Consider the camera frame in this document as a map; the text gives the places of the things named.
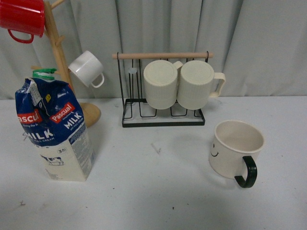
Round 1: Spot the red enamel mug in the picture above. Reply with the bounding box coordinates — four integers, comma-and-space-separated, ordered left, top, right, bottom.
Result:
0, 0, 45, 44

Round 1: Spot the black wire cup rack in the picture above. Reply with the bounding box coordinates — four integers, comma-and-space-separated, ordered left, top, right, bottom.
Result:
112, 51, 214, 128

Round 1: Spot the blue Pascual milk carton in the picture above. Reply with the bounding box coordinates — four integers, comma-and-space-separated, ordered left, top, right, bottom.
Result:
15, 69, 95, 182

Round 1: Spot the cream smiley mug black handle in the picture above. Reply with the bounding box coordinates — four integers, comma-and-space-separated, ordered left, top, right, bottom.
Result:
209, 120, 265, 188

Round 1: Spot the white enamel mug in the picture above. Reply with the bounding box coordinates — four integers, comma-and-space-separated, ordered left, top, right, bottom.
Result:
68, 51, 105, 88

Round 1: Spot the left cream ribbed cup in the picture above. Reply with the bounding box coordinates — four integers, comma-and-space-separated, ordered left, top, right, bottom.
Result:
143, 60, 183, 110

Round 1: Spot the cream ribbed cup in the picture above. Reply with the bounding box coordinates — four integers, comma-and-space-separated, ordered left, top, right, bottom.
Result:
143, 60, 183, 110
177, 60, 225, 110

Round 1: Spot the right cream ribbed cup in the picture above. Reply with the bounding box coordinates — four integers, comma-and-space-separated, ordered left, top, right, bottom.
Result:
177, 60, 225, 110

